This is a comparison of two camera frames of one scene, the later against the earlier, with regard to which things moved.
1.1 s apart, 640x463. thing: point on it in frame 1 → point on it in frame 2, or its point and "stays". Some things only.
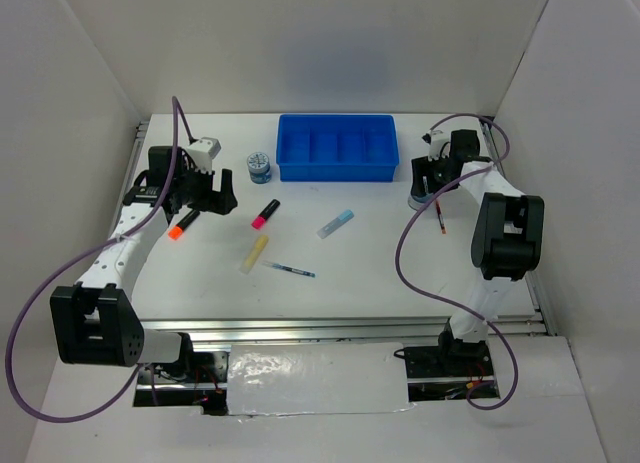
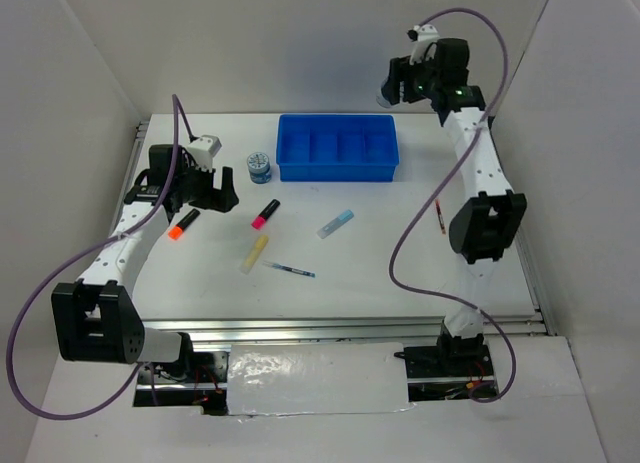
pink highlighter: (259, 222) stays
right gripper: (422, 167) → (401, 70)
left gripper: (214, 201) stays
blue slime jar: (417, 201) → (381, 99)
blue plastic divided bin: (337, 147) stays
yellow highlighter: (254, 254) stays
